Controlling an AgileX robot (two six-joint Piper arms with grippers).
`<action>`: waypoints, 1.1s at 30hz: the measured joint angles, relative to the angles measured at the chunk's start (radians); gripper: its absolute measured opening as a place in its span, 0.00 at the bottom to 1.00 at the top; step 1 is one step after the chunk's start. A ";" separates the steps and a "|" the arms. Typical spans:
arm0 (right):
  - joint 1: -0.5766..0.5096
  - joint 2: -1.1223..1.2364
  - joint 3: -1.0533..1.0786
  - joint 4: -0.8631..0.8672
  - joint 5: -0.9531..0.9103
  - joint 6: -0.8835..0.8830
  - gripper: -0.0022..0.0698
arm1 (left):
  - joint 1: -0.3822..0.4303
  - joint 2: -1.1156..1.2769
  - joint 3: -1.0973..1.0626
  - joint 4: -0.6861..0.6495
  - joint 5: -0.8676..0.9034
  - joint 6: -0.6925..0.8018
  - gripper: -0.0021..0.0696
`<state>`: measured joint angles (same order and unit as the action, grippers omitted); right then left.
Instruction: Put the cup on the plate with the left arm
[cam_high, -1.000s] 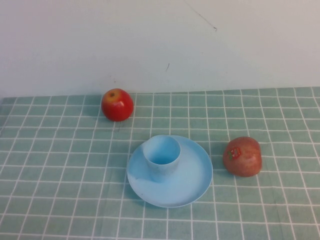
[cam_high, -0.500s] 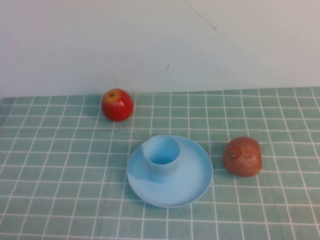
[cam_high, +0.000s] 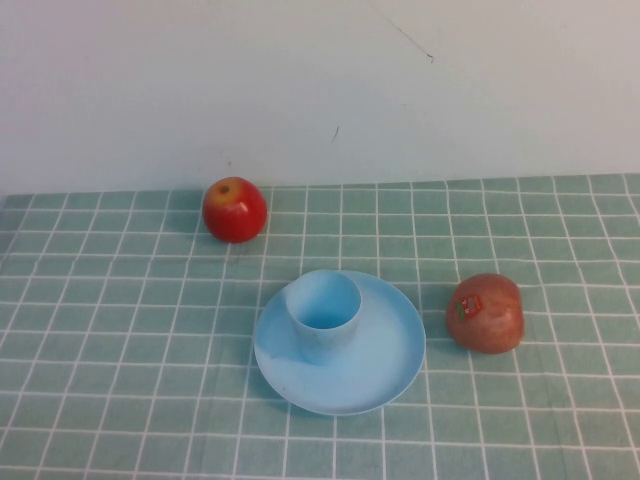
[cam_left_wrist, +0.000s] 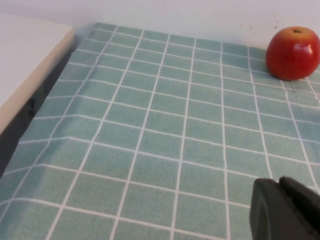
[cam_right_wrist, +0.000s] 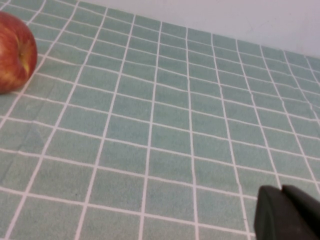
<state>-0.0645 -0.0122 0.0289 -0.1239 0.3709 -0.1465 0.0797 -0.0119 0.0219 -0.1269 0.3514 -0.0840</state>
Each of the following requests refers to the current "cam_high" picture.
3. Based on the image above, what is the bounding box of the light blue round plate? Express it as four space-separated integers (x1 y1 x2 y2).
252 271 427 418

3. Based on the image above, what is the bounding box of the shiny red yellow apple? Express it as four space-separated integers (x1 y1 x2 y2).
201 176 269 245

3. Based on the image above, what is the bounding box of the light blue plastic cup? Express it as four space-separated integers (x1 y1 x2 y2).
285 269 363 367

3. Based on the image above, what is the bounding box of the green white checkered tablecloth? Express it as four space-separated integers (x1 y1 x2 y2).
0 172 640 480

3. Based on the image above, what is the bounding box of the pale red apple with sticker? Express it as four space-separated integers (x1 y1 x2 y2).
445 272 526 356

